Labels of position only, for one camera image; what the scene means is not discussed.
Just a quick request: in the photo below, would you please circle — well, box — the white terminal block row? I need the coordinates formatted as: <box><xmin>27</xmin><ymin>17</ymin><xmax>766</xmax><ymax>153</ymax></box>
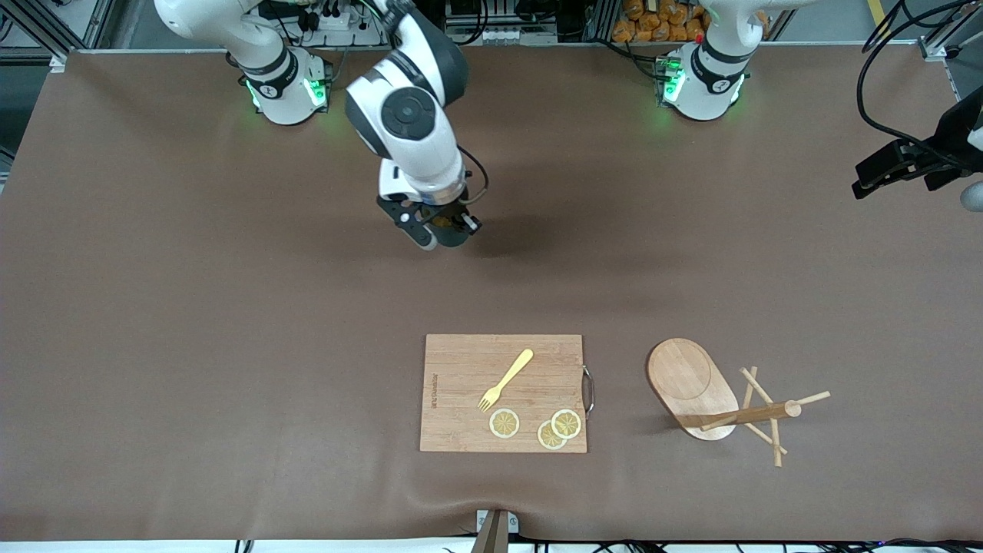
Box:
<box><xmin>468</xmin><ymin>25</ymin><xmax>559</xmax><ymax>45</ymax></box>

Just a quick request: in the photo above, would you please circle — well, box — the bamboo cutting board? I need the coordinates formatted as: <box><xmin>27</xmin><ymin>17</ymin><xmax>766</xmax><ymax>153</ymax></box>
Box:
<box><xmin>419</xmin><ymin>333</ymin><xmax>596</xmax><ymax>454</ymax></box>

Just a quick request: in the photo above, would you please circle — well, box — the gray camera mount post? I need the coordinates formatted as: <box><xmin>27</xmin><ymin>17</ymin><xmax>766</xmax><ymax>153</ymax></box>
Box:
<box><xmin>470</xmin><ymin>508</ymin><xmax>519</xmax><ymax>553</ymax></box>

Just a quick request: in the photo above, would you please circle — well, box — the brown table mat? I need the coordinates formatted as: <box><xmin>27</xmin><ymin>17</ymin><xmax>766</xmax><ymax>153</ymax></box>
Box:
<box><xmin>0</xmin><ymin>42</ymin><xmax>983</xmax><ymax>542</ymax></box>

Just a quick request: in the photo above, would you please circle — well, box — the teal cup yellow inside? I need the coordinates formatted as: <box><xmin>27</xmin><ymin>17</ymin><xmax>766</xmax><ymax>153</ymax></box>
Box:
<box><xmin>429</xmin><ymin>215</ymin><xmax>471</xmax><ymax>249</ymax></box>

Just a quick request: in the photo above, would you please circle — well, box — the white power strip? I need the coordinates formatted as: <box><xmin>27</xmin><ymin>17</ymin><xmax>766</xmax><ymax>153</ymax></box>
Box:
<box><xmin>303</xmin><ymin>6</ymin><xmax>381</xmax><ymax>47</ymax></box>

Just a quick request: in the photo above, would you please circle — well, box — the yellow plastic fork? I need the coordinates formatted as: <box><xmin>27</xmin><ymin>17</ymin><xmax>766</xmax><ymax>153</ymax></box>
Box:
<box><xmin>478</xmin><ymin>349</ymin><xmax>535</xmax><ymax>412</ymax></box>

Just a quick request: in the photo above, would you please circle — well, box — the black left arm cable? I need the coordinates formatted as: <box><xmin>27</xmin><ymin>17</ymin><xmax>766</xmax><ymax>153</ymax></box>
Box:
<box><xmin>856</xmin><ymin>0</ymin><xmax>983</xmax><ymax>154</ymax></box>

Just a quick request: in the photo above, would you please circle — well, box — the wooden mug tree rack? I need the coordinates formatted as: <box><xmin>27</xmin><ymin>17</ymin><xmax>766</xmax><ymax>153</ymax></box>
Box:
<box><xmin>647</xmin><ymin>338</ymin><xmax>832</xmax><ymax>468</ymax></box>

